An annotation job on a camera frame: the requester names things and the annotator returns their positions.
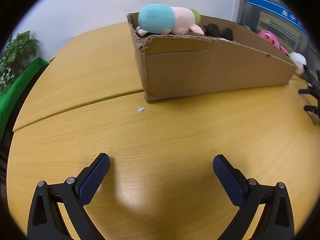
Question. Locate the white plush toy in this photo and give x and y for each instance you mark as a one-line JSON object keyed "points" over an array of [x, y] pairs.
{"points": [[298, 60]]}

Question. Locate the brown cardboard box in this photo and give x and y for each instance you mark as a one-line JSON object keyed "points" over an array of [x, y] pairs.
{"points": [[205, 70]]}

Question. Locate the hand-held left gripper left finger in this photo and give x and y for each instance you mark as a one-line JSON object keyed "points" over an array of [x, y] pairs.
{"points": [[93, 180]]}

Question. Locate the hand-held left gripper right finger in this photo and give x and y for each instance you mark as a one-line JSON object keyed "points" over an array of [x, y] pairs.
{"points": [[228, 180]]}

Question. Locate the black sunglasses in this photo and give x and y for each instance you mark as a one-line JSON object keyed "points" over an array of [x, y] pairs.
{"points": [[215, 31]]}

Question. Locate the glass partition with blue stripe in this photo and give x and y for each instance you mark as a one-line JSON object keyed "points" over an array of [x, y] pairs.
{"points": [[272, 7]]}

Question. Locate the small grey paper scrap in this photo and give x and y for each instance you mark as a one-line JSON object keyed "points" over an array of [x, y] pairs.
{"points": [[140, 109]]}

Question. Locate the teal-haired pink plush doll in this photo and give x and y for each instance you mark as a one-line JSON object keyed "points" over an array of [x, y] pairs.
{"points": [[162, 20]]}

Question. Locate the green board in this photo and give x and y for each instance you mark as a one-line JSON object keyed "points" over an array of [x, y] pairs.
{"points": [[15, 87]]}

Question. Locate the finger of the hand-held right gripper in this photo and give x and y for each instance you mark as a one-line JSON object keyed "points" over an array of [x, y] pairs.
{"points": [[312, 110], [308, 91]]}

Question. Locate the pink plush toy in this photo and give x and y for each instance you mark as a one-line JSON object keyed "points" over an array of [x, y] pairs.
{"points": [[271, 38]]}

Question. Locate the green potted plant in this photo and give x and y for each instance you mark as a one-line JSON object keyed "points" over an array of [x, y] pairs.
{"points": [[17, 52]]}

